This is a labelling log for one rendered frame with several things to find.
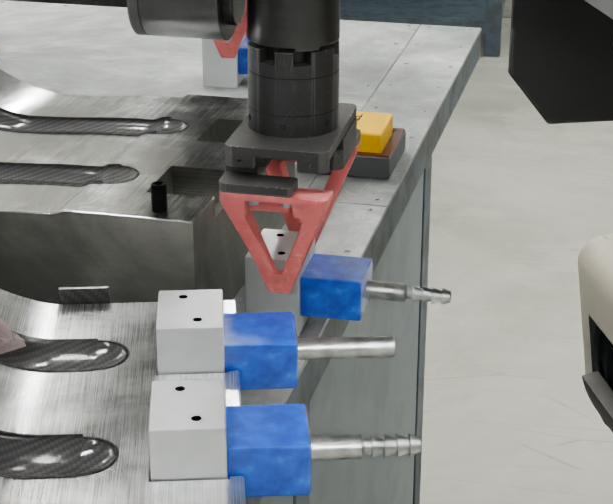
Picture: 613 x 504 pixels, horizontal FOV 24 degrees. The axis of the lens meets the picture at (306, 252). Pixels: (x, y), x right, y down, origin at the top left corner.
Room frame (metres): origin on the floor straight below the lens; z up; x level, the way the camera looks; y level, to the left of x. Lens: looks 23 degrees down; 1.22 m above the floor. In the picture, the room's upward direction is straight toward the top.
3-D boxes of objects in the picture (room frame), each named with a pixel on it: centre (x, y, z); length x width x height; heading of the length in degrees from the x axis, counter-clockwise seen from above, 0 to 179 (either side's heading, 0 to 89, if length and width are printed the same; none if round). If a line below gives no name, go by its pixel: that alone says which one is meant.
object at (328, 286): (0.87, -0.03, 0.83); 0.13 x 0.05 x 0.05; 78
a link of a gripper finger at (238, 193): (0.85, 0.01, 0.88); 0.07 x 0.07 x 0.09; 78
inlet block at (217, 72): (1.44, 0.04, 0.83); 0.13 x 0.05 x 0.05; 81
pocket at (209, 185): (0.90, 0.08, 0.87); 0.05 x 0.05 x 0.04; 76
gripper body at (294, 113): (0.88, 0.01, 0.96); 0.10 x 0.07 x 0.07; 168
